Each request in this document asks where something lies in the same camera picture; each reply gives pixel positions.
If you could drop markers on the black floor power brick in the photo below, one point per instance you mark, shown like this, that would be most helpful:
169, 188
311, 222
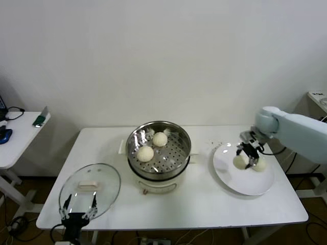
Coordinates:
19, 223

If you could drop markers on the white steamed baozi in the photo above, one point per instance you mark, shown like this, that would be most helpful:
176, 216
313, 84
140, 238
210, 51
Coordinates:
261, 166
145, 153
159, 139
240, 163

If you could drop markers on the stainless steel steamer basket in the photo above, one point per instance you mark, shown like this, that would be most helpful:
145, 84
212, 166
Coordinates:
176, 155

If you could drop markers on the white power strip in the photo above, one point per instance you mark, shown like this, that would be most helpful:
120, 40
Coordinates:
155, 241

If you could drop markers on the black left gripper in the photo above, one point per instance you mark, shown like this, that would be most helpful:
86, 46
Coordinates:
74, 225

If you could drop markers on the black computer monitor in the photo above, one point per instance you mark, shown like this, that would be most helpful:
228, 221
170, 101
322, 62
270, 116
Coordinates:
2, 102

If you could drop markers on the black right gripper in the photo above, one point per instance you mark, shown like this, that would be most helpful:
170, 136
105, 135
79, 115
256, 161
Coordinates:
251, 150

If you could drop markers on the white side table with monitor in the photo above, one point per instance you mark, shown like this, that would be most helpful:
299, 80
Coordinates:
23, 137

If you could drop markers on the blue computer mouse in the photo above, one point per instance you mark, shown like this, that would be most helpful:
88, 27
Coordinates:
6, 136

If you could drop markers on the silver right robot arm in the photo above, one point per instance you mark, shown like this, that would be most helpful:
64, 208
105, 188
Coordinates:
299, 130

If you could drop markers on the white round plate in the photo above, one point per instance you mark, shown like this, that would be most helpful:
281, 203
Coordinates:
230, 178

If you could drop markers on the white electric cooker base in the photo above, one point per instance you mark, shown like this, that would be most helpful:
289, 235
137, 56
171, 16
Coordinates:
158, 186

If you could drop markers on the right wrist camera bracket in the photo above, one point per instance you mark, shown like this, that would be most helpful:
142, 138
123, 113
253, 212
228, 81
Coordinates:
246, 136

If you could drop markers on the scattered dark crumbs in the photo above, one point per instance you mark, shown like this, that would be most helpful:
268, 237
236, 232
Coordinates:
215, 144

